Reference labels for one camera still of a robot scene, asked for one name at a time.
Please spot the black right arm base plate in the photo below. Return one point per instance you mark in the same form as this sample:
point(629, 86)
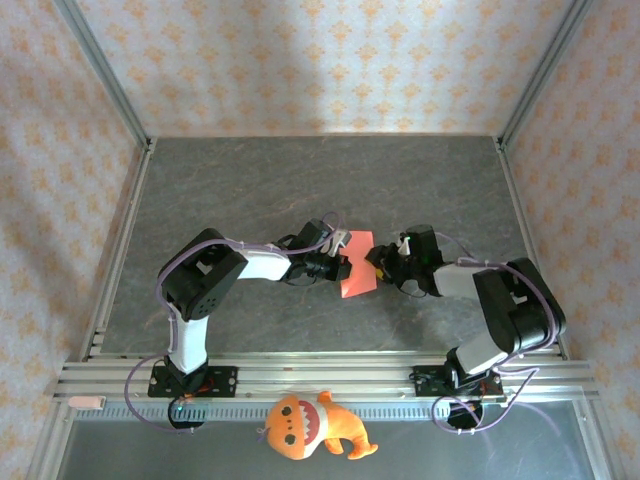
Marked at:
point(425, 382)

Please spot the aluminium frame post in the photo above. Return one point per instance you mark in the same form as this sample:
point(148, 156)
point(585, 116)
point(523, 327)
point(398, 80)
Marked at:
point(545, 70)
point(107, 75)

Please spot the aluminium table side rail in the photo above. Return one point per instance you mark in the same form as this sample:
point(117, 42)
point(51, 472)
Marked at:
point(522, 215)
point(127, 215)

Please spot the orange shark plush toy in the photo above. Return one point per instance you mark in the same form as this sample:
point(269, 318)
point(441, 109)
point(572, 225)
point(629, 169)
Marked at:
point(295, 430)

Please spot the small pink block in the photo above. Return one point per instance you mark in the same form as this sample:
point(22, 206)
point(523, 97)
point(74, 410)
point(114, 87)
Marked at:
point(87, 402)

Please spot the pink square paper sheet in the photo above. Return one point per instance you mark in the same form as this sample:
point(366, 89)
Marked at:
point(357, 287)

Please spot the aluminium lower frame bar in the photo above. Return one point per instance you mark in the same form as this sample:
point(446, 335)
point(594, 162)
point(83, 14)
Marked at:
point(602, 450)
point(47, 450)

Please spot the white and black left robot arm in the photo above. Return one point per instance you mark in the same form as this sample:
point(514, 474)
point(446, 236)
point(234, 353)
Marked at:
point(260, 265)

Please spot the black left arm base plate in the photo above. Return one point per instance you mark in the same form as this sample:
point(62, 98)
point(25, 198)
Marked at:
point(225, 382)

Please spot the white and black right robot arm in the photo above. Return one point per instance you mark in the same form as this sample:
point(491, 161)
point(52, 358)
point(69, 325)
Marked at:
point(520, 305)

